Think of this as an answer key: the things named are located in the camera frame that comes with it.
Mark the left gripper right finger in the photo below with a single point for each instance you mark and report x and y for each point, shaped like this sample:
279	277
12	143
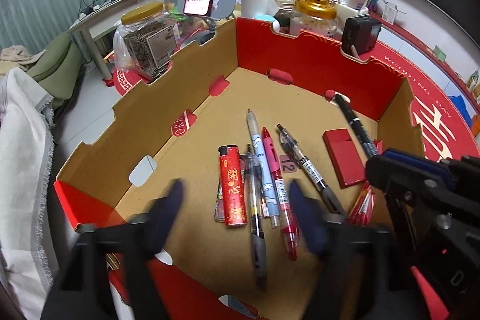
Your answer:
351	283

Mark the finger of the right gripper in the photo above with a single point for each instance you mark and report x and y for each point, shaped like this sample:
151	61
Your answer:
421	163

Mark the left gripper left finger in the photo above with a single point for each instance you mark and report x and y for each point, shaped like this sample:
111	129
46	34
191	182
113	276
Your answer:
81	289

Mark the black marker pen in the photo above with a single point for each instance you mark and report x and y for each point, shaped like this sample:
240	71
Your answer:
357	127

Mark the pink clip gel pen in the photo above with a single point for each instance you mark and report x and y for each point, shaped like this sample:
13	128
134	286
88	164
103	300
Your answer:
289	225

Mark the red lighter case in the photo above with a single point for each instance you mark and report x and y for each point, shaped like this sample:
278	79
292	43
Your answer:
344	157

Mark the clear black gel pen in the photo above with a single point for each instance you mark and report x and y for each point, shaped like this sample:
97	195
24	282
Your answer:
291	147

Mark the grey blue cartoon pen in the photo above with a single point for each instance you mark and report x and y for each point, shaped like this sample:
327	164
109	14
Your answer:
270	196

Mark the red printed lighter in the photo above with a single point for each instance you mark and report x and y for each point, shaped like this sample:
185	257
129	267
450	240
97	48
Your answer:
232	184

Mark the dark clear mechanical pen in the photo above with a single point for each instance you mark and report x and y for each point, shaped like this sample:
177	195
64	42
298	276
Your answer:
253	185

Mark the pink grip red pen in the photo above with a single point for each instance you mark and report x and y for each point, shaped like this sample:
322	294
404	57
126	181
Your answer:
362	211

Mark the round red wedding mat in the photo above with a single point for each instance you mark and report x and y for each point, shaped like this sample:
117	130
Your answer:
173	128

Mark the black portable radio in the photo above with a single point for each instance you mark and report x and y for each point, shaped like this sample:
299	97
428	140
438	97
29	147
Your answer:
360	35

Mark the white cloth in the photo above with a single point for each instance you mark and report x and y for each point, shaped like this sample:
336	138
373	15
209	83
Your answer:
27	147

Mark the gold lid glass jar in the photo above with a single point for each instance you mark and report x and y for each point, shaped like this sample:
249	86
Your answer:
317	16

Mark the red cardboard tray box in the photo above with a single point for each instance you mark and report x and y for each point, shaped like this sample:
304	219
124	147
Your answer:
90	164

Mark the white teal cream jar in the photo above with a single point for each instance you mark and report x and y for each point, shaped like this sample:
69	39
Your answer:
269	19

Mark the white paper roll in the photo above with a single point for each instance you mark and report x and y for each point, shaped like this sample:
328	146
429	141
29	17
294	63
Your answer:
252	8

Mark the yellow lid plastic jar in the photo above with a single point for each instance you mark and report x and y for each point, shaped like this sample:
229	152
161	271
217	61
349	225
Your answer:
144	40

